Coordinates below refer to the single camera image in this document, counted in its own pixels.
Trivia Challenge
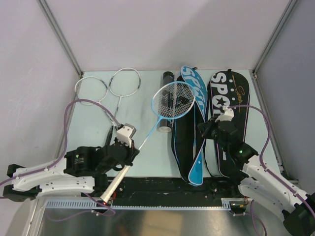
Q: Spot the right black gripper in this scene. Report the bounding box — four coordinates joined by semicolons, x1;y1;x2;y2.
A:
198;116;228;151

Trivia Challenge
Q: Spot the blue racket bag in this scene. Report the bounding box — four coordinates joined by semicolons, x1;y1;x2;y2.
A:
171;65;208;186

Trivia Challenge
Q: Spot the black shuttlecock tube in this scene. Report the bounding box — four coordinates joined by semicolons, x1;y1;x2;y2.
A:
158;71;174;133

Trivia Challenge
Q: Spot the blue racket white grip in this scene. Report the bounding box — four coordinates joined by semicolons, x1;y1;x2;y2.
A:
100;81;196;203

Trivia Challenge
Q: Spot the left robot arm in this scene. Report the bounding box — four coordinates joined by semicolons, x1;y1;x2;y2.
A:
2;139;140;202

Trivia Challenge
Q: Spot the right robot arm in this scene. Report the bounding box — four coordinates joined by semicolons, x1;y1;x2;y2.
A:
198;118;315;236

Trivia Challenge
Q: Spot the white racket black grip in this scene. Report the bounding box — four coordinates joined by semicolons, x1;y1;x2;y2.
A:
108;67;141;123

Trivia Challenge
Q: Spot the black racket bag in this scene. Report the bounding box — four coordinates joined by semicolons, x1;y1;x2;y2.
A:
206;69;250;177

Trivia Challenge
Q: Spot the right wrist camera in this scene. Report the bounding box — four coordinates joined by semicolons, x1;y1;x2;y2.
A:
215;106;234;122

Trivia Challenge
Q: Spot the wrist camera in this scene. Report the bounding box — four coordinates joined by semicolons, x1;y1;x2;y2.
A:
116;123;136;147
215;106;234;122

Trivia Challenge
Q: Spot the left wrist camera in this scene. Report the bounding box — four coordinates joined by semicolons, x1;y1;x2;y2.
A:
116;123;136;147

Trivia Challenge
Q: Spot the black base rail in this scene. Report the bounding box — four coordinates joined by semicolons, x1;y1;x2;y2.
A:
113;177;244;207

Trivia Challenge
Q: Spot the white cable duct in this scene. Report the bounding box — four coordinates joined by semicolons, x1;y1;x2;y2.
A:
45;198;232;211

